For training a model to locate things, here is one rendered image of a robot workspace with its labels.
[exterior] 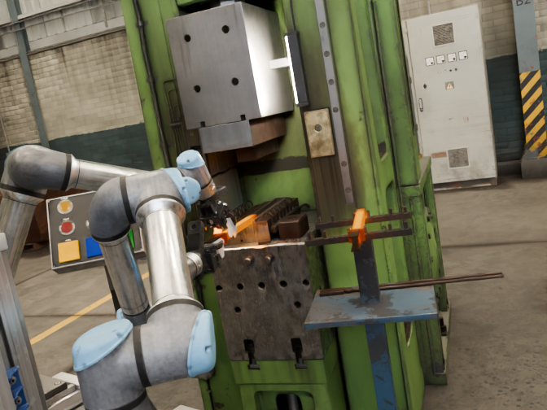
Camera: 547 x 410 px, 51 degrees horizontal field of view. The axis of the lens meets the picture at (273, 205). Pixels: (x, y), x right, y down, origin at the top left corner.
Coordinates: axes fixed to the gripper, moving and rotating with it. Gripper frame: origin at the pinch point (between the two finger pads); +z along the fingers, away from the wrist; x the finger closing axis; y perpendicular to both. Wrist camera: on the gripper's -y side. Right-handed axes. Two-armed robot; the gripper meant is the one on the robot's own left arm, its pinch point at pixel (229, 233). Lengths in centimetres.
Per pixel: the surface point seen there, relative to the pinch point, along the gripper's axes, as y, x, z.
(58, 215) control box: -6, -68, -12
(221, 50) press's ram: -46, 3, -45
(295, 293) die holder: 3.2, 15.8, 29.6
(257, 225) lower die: -14.3, 3.6, 10.8
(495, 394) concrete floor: -11, 79, 121
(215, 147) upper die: -29.4, -7.2, -16.1
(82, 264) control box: 8, -58, 1
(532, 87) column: -495, 155, 272
